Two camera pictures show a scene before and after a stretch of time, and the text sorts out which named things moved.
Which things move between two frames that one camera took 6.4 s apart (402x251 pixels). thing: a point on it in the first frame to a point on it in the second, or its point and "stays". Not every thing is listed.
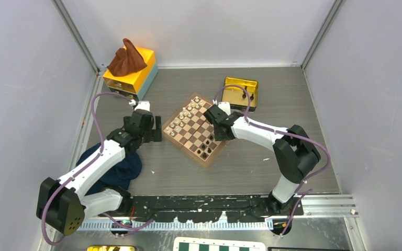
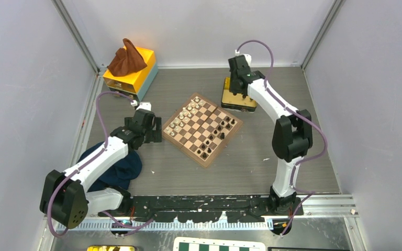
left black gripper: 154,134 stays
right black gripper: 219,138 to 232,88
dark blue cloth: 121,176 stays
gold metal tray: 237,96 stays
